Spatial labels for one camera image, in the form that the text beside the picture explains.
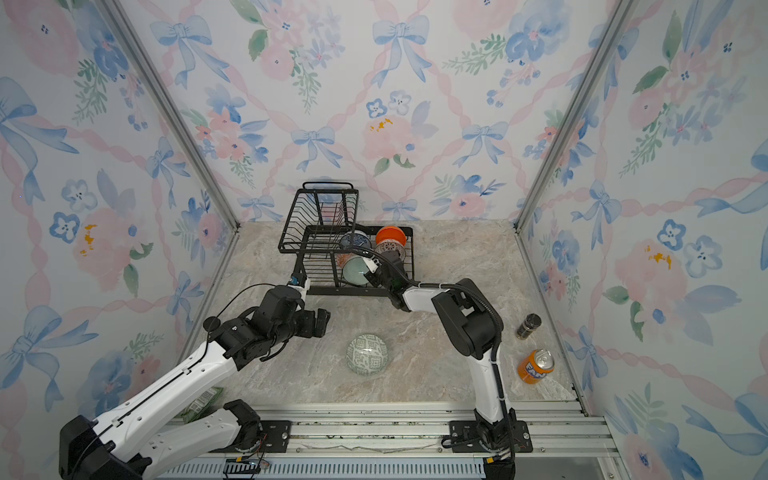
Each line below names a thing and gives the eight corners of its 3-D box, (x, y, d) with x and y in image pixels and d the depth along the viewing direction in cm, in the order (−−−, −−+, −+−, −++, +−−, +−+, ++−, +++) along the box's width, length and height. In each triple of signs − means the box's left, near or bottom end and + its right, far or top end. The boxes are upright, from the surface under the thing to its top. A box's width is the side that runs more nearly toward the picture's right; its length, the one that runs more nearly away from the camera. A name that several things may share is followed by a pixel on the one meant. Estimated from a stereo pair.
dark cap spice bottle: (516, 341, 92) (529, 326, 83) (512, 329, 95) (525, 312, 86) (529, 342, 92) (544, 326, 83) (525, 329, 95) (539, 312, 86)
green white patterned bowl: (346, 376, 86) (344, 370, 82) (349, 340, 92) (348, 333, 88) (388, 376, 86) (388, 370, 82) (388, 340, 92) (388, 333, 88)
